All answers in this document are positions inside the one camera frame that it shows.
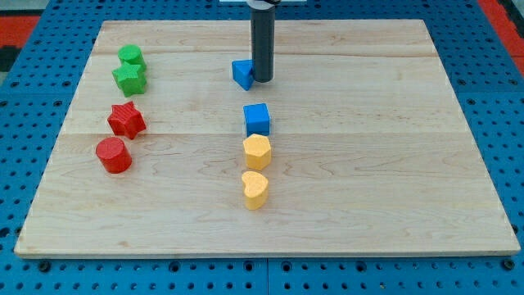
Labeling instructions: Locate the blue triangle block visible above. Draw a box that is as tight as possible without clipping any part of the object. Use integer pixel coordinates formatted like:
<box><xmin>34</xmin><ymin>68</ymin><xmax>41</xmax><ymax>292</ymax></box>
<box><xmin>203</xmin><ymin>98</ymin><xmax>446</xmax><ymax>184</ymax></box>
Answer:
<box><xmin>232</xmin><ymin>60</ymin><xmax>254</xmax><ymax>91</ymax></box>

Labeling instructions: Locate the blue cube block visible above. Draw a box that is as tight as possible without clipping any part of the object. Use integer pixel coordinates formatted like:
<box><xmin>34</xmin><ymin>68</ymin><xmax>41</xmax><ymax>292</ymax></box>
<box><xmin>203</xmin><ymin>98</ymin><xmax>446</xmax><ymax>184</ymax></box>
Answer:
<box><xmin>243</xmin><ymin>103</ymin><xmax>271</xmax><ymax>137</ymax></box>

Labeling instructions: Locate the yellow hexagon block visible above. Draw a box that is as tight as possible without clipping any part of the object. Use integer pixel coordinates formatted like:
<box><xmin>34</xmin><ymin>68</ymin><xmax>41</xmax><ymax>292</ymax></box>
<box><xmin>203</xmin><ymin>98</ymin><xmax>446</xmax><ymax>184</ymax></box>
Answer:
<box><xmin>243</xmin><ymin>134</ymin><xmax>272</xmax><ymax>170</ymax></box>

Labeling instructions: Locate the yellow heart block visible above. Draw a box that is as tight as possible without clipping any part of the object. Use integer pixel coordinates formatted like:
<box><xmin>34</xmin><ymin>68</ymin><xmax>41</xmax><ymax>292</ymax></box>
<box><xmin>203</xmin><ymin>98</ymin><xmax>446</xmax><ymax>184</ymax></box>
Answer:
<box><xmin>242</xmin><ymin>171</ymin><xmax>269</xmax><ymax>211</ymax></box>

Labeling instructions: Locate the light wooden board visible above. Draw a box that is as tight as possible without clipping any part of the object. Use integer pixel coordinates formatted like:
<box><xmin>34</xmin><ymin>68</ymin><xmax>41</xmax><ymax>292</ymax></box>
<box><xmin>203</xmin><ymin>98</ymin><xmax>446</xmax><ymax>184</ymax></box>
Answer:
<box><xmin>15</xmin><ymin>19</ymin><xmax>521</xmax><ymax>259</ymax></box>

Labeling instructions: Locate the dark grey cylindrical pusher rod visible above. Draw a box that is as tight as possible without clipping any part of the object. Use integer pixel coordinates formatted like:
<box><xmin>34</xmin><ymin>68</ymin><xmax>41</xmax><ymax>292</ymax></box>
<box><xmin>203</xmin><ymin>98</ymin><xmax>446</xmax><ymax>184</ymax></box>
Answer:
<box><xmin>246</xmin><ymin>0</ymin><xmax>276</xmax><ymax>83</ymax></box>

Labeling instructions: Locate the red star block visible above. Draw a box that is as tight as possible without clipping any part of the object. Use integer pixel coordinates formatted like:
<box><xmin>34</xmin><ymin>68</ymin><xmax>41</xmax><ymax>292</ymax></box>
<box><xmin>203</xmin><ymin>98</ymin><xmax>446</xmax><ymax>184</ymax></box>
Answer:
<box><xmin>107</xmin><ymin>101</ymin><xmax>147</xmax><ymax>139</ymax></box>

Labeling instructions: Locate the green star block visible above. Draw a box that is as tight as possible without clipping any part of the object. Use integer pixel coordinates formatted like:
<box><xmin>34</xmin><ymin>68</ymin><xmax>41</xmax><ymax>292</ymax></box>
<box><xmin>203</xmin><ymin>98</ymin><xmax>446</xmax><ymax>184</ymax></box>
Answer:
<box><xmin>112</xmin><ymin>62</ymin><xmax>147</xmax><ymax>98</ymax></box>

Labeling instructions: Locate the red cylinder block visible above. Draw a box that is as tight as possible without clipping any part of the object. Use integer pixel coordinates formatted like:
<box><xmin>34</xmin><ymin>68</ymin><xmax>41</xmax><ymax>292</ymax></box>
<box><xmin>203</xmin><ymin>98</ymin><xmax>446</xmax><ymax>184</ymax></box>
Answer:
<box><xmin>95</xmin><ymin>137</ymin><xmax>132</xmax><ymax>174</ymax></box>

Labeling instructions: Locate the green cylinder block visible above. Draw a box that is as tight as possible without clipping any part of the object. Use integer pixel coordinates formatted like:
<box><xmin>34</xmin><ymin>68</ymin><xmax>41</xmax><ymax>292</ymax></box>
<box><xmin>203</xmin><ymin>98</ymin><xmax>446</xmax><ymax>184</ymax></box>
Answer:
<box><xmin>117</xmin><ymin>44</ymin><xmax>147</xmax><ymax>70</ymax></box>

